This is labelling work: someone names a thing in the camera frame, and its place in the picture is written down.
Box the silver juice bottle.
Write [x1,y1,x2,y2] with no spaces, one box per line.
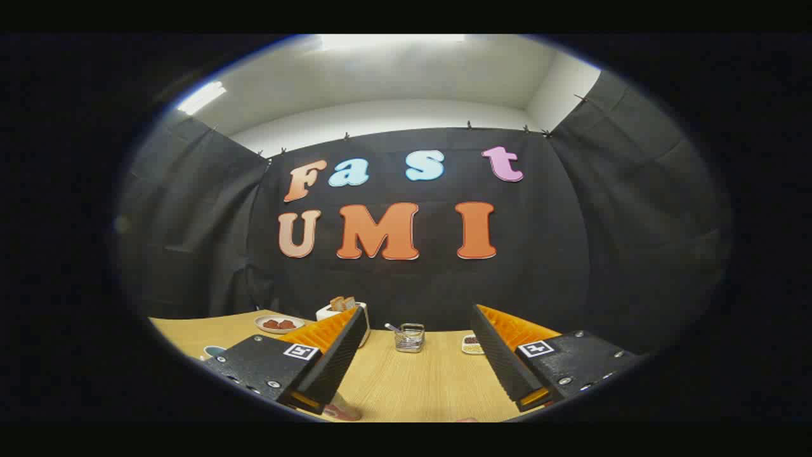
[320,392,363,421]

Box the wooden table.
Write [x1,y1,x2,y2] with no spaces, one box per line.
[149,310,559,423]

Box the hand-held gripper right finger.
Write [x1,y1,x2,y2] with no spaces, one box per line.
[469,303,648,413]

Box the white toaster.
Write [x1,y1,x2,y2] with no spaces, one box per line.
[315,302,370,348]

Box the white plate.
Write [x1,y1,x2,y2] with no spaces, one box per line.
[254,315,306,334]

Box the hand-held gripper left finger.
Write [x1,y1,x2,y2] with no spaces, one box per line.
[202,305,370,416]

